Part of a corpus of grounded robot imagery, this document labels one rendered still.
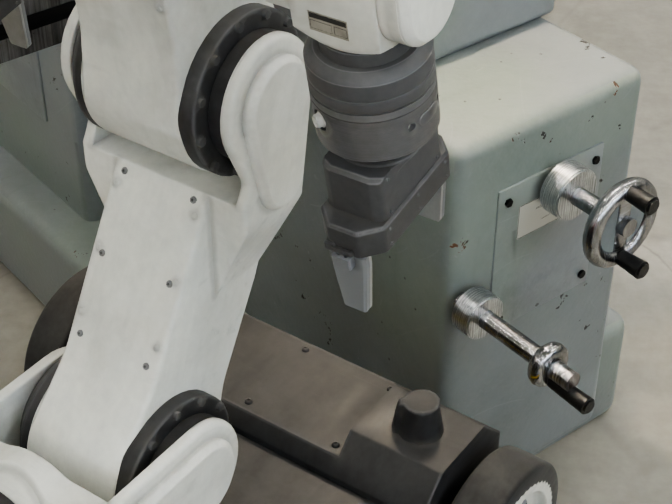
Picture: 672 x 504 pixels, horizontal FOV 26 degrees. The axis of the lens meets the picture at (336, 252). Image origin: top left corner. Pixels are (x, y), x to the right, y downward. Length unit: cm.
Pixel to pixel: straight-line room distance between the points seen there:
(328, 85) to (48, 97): 147
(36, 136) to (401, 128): 158
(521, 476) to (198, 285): 39
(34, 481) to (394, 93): 48
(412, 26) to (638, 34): 255
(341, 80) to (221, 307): 39
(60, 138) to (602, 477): 102
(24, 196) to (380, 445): 123
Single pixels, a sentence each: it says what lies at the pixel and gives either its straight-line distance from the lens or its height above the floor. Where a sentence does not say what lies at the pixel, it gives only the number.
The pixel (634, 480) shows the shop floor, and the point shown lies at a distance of 229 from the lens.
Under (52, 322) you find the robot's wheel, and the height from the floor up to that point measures 58.
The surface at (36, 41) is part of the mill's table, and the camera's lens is 163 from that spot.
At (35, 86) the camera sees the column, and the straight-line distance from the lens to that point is 242.
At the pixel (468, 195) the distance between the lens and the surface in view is 170.
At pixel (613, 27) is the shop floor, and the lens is 347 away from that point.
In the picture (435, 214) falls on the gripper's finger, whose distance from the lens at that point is 114.
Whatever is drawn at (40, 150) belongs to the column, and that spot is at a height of 27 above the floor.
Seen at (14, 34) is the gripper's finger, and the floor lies 96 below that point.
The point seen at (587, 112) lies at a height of 69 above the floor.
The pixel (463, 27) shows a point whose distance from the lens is 183.
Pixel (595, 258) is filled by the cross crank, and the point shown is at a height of 59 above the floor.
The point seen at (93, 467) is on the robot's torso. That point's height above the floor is 71.
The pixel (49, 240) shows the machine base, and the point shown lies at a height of 19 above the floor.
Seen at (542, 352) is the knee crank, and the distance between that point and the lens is 169.
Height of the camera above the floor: 162
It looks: 37 degrees down
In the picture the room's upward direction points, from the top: straight up
